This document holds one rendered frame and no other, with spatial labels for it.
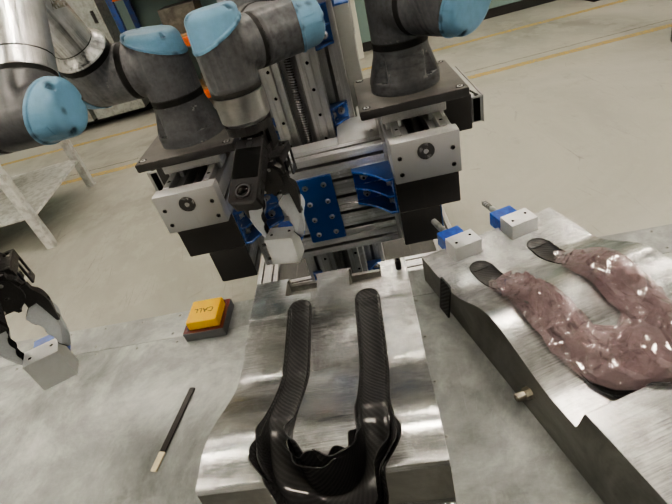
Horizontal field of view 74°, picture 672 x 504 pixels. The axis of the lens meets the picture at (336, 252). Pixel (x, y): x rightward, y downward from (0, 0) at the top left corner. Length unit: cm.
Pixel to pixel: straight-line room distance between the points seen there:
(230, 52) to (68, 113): 22
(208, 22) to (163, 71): 40
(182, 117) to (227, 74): 40
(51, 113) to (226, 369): 46
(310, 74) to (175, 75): 29
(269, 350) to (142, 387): 28
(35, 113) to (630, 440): 73
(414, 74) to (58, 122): 65
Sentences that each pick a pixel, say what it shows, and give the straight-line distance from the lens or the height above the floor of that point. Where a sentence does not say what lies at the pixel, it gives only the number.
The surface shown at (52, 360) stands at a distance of 79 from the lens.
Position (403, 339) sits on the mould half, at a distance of 64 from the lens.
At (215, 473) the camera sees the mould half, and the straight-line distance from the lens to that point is 54.
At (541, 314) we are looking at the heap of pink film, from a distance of 62.
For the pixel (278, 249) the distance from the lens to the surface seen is 77.
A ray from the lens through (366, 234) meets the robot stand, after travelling 114.
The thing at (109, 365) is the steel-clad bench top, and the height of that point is 80.
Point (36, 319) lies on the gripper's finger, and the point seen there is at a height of 101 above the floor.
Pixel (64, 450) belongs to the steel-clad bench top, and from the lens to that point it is 88.
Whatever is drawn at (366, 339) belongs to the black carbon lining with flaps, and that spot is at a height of 88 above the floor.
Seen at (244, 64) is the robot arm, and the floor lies 123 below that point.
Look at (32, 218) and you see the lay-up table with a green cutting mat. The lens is 360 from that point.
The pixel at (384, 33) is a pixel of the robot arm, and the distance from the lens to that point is 99.
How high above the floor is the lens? 136
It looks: 36 degrees down
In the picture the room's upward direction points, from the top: 16 degrees counter-clockwise
